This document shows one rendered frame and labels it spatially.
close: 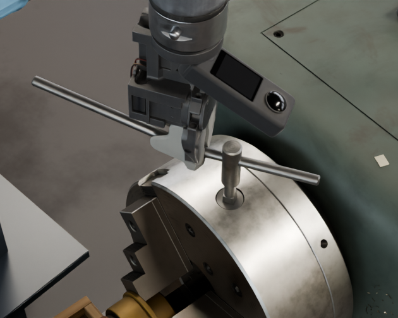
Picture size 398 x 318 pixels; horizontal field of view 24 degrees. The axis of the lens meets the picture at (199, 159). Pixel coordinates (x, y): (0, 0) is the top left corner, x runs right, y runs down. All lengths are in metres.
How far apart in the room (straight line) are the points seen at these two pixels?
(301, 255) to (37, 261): 0.67
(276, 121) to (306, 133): 0.24
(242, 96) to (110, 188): 1.79
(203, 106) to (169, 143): 0.09
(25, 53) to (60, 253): 1.53
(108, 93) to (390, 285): 1.91
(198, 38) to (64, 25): 2.33
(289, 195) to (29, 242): 0.69
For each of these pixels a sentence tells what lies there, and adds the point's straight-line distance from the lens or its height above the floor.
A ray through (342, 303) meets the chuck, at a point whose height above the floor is 1.12.
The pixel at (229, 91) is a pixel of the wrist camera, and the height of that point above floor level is 1.45.
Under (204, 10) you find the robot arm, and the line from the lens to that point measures 0.84.
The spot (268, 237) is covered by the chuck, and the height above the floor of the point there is 1.22.
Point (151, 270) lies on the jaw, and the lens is 1.15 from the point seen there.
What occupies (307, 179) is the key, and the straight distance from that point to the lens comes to 1.01.
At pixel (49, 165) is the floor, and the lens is 2.75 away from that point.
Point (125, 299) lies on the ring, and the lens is 1.16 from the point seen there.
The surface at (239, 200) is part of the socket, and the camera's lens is 1.08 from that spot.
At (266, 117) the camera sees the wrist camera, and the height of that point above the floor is 1.43.
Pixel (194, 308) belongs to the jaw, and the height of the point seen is 1.11.
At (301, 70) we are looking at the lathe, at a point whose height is 1.25.
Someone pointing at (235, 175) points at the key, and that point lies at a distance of 1.03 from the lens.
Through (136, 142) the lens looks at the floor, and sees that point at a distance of 2.78.
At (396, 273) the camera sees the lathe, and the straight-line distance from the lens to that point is 1.12.
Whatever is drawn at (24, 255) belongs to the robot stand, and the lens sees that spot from 1.65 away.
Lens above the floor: 2.10
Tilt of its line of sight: 50 degrees down
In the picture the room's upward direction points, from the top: straight up
